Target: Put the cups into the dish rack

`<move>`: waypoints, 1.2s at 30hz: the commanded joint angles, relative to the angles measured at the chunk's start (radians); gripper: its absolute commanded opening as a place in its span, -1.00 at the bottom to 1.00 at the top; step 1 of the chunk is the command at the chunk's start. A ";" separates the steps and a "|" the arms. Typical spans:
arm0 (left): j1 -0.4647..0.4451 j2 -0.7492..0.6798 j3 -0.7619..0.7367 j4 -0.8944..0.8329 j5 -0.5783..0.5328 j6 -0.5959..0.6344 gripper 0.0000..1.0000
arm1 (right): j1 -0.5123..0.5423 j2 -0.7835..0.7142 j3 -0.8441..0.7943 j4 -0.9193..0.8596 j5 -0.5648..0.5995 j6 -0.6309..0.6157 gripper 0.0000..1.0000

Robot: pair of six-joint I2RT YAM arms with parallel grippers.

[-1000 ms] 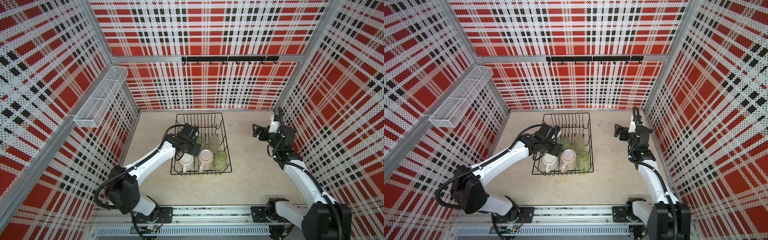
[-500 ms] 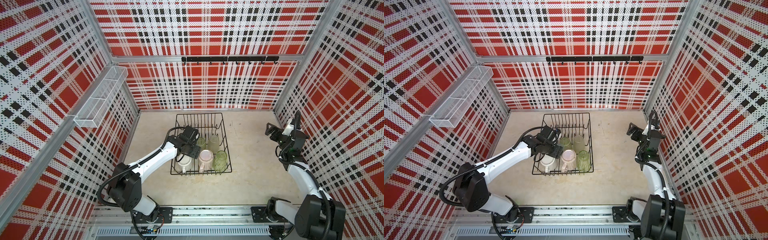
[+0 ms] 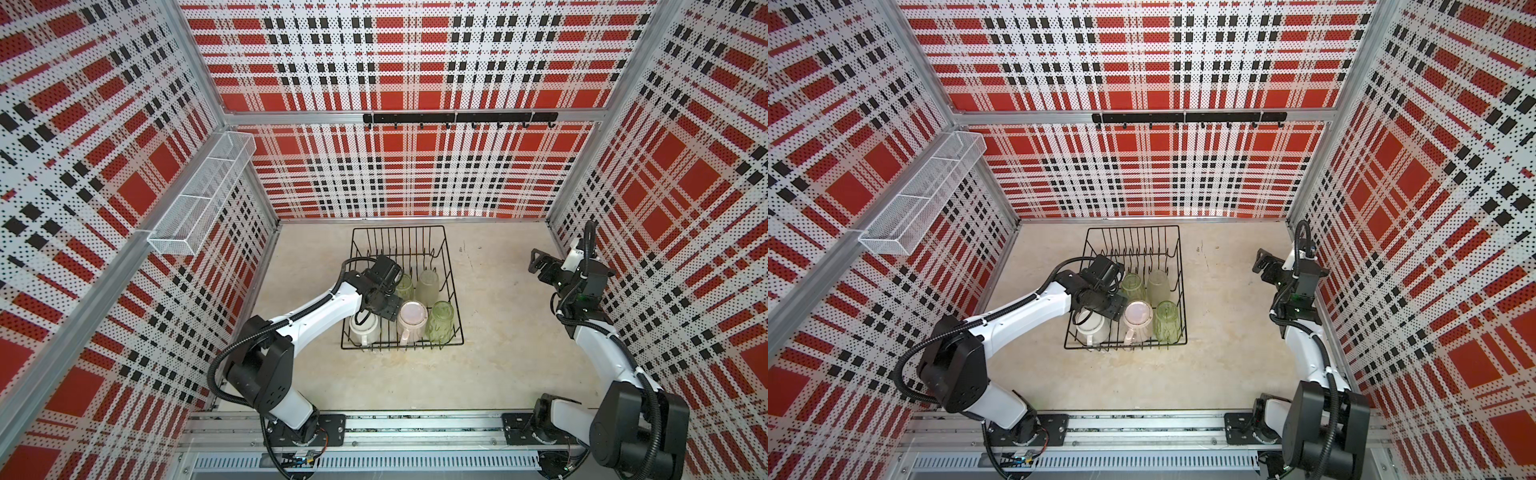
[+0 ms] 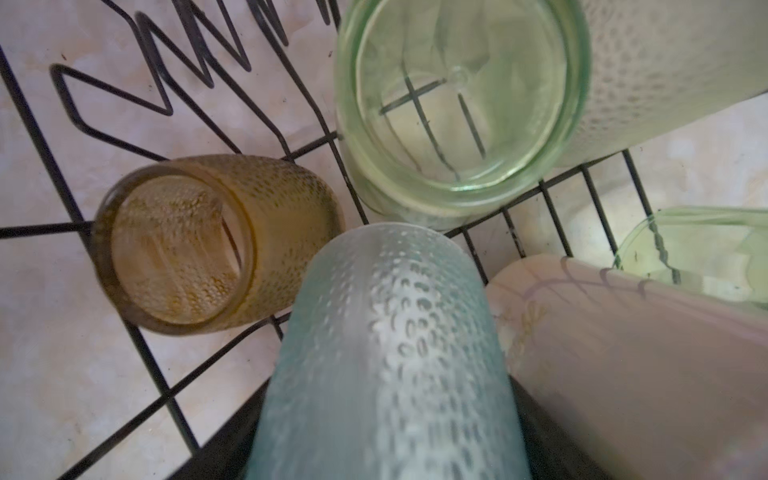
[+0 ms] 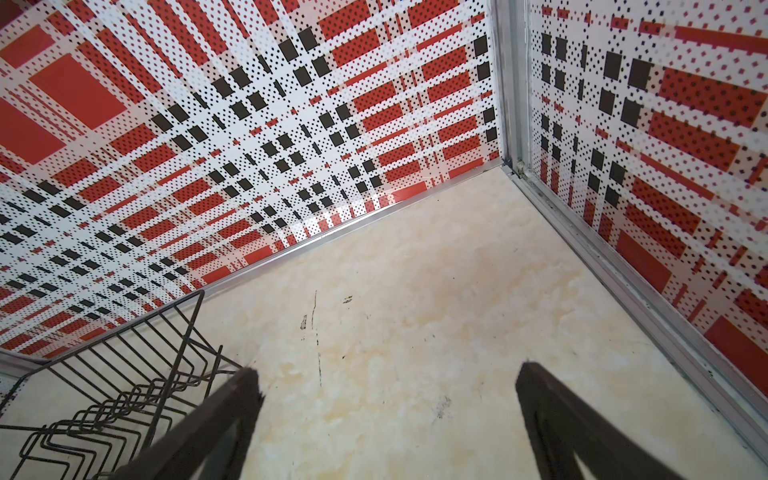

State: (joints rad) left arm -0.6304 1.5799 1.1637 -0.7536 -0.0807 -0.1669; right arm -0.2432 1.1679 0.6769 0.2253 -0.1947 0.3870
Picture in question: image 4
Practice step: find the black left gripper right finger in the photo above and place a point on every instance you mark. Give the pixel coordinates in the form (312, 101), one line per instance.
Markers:
(550, 451)

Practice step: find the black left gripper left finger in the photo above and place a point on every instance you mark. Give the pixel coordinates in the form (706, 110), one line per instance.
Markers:
(226, 454)

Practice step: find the lavender ceramic mug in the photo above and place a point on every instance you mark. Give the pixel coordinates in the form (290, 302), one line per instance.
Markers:
(649, 380)

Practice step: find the teal glass cup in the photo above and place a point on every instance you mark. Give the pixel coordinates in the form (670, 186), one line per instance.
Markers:
(391, 368)

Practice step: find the amber textured glass cup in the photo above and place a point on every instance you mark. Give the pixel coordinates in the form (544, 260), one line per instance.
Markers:
(206, 243)

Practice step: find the clear green glass tumbler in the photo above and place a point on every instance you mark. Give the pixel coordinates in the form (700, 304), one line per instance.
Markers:
(720, 252)

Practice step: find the green ribbed glass cup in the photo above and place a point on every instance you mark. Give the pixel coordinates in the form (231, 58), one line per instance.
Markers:
(446, 110)

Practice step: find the pale green frosted glass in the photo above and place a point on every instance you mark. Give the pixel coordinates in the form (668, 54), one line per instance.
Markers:
(660, 65)

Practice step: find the black wire dish rack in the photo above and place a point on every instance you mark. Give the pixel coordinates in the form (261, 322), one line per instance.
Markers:
(71, 375)

